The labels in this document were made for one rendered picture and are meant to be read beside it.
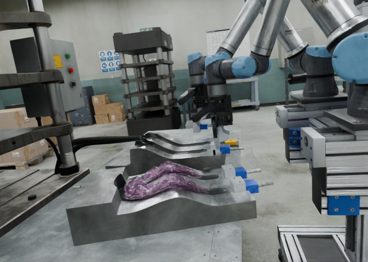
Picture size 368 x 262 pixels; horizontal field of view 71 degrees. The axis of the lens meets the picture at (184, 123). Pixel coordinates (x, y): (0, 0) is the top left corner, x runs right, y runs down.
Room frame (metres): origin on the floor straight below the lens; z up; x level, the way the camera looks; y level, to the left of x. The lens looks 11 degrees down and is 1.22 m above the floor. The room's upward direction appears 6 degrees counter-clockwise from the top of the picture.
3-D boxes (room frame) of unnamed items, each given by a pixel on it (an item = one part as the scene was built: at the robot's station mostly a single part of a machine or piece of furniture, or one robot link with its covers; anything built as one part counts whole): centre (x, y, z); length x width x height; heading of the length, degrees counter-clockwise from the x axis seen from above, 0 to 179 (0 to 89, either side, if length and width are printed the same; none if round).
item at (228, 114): (1.00, -0.15, 1.05); 0.09 x 0.08 x 0.12; 77
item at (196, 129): (1.31, -0.11, 0.93); 0.13 x 0.05 x 0.05; 77
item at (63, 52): (1.49, 0.72, 0.74); 0.31 x 0.22 x 1.47; 167
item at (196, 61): (1.32, -0.09, 1.25); 0.09 x 0.08 x 0.11; 93
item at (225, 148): (1.00, -0.16, 0.89); 0.13 x 0.05 x 0.05; 77
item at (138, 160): (1.12, 0.09, 0.87); 0.50 x 0.26 x 0.14; 77
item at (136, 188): (0.76, 0.08, 0.90); 0.26 x 0.18 x 0.08; 94
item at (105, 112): (7.52, 2.14, 0.42); 0.86 x 0.33 x 0.83; 82
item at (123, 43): (5.67, 0.58, 1.03); 1.54 x 0.94 x 2.06; 172
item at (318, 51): (1.22, -0.66, 1.20); 0.13 x 0.12 x 0.14; 3
